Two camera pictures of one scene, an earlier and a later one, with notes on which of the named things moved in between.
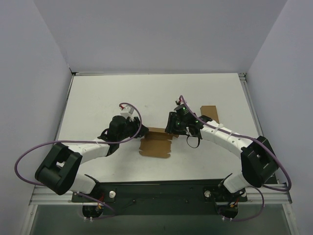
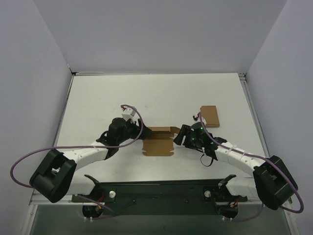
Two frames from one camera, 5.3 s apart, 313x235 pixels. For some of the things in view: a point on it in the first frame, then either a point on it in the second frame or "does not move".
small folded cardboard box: [211, 111] does not move
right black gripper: [171, 123] -> [184, 135]
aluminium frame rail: [243, 78] does not move
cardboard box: [156, 143] does not move
